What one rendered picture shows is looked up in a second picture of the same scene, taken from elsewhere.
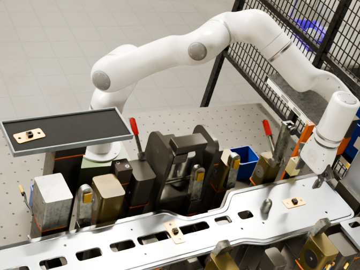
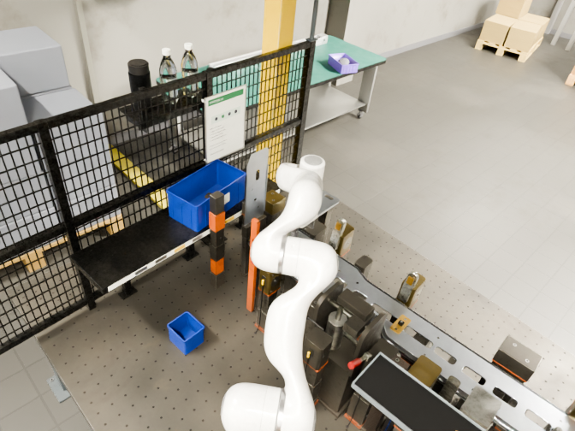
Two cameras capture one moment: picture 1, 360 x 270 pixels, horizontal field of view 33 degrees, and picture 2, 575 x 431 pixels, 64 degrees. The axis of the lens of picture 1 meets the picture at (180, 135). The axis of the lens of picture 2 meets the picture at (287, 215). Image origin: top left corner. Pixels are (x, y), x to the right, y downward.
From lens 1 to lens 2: 208 cm
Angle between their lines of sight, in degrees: 76
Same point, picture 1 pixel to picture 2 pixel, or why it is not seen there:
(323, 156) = not seen: hidden behind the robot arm
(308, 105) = (148, 249)
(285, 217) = not seen: hidden behind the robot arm
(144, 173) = (385, 347)
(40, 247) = (501, 413)
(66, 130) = (428, 416)
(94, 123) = (394, 394)
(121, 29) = not seen: outside the picture
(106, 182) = (423, 373)
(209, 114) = (90, 389)
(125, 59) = (302, 379)
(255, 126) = (93, 336)
